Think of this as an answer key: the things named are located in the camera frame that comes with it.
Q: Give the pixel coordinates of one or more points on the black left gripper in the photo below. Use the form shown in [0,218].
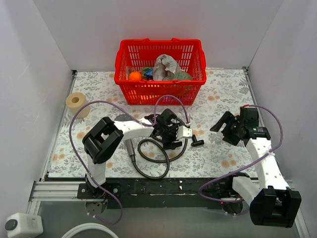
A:
[172,135]

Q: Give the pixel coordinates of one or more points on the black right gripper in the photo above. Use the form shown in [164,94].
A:
[228,129]

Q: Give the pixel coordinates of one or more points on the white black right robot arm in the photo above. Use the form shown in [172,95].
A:
[271,203]

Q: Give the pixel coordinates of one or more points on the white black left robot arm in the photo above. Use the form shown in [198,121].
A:
[101,142]

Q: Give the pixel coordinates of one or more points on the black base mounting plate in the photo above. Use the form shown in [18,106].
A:
[220,192]

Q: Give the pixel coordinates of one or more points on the green netted item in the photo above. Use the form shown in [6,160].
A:
[182,75]

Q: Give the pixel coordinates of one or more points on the blue packaged item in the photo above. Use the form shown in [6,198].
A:
[148,72]

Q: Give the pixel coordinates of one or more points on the orange fruit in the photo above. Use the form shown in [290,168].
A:
[135,76]

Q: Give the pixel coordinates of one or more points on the crumpled grey paper bag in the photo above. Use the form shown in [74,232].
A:
[165,65]

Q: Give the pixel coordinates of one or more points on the red plastic shopping basket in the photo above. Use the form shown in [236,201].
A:
[140,54]

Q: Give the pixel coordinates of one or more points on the beige tape roll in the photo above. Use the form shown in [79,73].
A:
[75,102]

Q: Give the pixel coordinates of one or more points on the white power adapter box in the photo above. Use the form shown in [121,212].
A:
[22,225]

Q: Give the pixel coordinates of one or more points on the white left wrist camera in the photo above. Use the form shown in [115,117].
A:
[184,132]

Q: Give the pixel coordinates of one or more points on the aluminium frame rail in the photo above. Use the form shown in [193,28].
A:
[37,193]

